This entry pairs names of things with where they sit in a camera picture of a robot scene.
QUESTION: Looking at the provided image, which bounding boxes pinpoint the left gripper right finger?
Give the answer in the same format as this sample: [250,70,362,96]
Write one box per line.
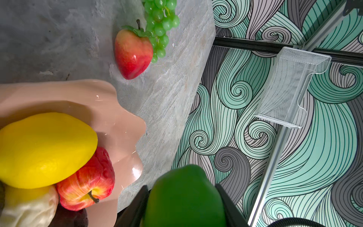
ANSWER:
[215,184,249,227]

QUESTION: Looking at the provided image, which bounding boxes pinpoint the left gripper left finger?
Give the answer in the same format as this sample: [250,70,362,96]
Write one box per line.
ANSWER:
[114,185,149,227]

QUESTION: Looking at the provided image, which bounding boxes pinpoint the red fake apple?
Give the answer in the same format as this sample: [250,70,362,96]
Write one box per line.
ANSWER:
[56,147,115,211]

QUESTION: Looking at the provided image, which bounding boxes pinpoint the green fake lime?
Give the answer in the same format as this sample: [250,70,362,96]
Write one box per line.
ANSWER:
[141,165,226,227]

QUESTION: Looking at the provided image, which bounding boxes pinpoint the pink scalloped fruit bowl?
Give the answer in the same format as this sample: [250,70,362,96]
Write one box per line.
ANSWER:
[1,79,146,227]

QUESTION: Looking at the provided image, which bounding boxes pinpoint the cream fake pear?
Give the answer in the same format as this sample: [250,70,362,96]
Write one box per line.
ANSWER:
[1,185,59,227]

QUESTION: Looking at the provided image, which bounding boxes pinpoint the yellow fake lemon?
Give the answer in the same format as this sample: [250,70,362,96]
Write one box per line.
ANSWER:
[1,113,98,189]

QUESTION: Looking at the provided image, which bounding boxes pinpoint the red fake strawberry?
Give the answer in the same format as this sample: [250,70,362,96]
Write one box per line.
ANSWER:
[114,19,154,80]

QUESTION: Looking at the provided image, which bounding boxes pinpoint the dark purple fake mangosteen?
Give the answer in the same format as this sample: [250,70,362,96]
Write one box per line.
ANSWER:
[49,204,88,227]

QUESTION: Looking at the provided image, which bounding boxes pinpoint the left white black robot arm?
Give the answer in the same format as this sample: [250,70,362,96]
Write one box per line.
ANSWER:
[114,184,324,227]

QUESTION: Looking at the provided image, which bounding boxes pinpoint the green fake grape bunch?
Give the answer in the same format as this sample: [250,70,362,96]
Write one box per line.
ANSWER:
[142,0,180,63]

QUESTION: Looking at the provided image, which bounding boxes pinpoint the clear acrylic wall box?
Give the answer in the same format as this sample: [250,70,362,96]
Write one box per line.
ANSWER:
[254,47,332,129]

